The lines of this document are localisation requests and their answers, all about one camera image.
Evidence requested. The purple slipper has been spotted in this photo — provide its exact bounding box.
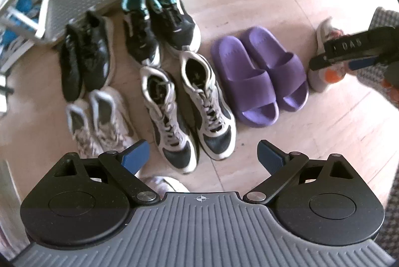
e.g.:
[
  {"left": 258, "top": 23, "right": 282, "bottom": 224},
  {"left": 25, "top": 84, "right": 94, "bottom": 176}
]
[
  {"left": 210, "top": 36, "right": 279, "bottom": 128},
  {"left": 241, "top": 27, "right": 310, "bottom": 112}
]

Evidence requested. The blue white inline skate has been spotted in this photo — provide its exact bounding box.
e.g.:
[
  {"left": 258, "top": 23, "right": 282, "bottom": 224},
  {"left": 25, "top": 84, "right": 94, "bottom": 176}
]
[{"left": 0, "top": 0, "right": 44, "bottom": 68}]

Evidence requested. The black teal sneaker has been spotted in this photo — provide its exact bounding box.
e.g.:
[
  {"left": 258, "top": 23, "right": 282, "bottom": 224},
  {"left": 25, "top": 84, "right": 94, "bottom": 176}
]
[
  {"left": 145, "top": 0, "right": 201, "bottom": 56},
  {"left": 121, "top": 0, "right": 161, "bottom": 67}
]

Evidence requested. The houndstooth patterned cloth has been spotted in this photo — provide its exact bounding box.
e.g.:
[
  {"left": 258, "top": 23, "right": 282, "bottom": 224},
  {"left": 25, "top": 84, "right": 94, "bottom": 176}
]
[{"left": 355, "top": 7, "right": 399, "bottom": 257}]

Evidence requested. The white shelf unit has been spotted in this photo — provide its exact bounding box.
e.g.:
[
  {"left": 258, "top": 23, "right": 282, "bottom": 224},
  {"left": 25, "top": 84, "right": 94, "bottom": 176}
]
[{"left": 0, "top": 0, "right": 50, "bottom": 115}]

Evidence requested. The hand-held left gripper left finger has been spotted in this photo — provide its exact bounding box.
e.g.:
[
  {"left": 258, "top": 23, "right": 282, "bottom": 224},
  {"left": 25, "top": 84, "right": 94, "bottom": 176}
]
[{"left": 54, "top": 140, "right": 161, "bottom": 204}]

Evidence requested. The white grey sneaker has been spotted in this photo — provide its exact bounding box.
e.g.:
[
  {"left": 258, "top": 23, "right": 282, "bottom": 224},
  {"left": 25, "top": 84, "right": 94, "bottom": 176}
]
[
  {"left": 65, "top": 99, "right": 103, "bottom": 158},
  {"left": 89, "top": 86, "right": 139, "bottom": 155}
]

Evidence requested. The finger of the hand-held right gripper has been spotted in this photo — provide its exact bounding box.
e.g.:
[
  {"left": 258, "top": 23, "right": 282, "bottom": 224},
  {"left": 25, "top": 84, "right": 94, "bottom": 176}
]
[{"left": 308, "top": 52, "right": 379, "bottom": 72}]

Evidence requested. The grey black sneaker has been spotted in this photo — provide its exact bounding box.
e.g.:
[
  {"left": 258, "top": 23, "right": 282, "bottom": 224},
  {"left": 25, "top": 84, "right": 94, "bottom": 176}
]
[
  {"left": 179, "top": 51, "right": 236, "bottom": 161},
  {"left": 140, "top": 66, "right": 200, "bottom": 175}
]

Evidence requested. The white orange sneaker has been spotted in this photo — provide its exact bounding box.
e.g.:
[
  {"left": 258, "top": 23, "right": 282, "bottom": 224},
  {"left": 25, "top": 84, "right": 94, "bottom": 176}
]
[{"left": 308, "top": 17, "right": 347, "bottom": 92}]

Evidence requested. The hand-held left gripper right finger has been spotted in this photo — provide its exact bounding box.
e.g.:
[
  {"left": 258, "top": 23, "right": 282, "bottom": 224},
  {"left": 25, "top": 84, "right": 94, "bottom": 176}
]
[{"left": 244, "top": 140, "right": 356, "bottom": 204}]

